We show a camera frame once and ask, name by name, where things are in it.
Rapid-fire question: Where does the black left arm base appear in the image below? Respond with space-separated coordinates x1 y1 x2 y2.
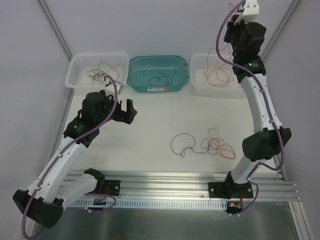
92 179 121 196

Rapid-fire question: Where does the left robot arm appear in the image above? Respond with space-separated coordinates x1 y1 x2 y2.
12 90 138 229

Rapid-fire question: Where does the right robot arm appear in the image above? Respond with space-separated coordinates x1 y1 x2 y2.
216 14 292 199

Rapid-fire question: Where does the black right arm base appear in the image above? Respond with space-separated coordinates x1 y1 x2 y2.
208 182 254 200

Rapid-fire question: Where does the right white mesh basket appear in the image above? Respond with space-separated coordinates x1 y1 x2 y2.
189 54 247 99

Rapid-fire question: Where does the white mesh basket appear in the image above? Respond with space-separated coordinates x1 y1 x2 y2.
65 52 129 95
189 54 247 99

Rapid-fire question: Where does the teal plastic tub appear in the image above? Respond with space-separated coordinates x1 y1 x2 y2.
126 55 190 93

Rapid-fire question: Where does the left white mesh basket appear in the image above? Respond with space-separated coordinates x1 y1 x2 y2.
65 52 129 95

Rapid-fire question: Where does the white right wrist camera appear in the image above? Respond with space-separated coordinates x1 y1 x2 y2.
237 0 260 23

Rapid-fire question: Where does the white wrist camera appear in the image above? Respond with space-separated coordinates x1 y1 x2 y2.
104 81 124 95
237 0 260 23

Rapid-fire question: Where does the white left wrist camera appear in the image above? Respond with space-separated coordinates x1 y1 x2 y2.
104 81 124 95

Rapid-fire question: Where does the white slotted cable duct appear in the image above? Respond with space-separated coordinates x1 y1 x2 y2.
70 197 227 211

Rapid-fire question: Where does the aluminium frame rail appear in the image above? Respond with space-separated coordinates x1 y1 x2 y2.
103 170 301 202

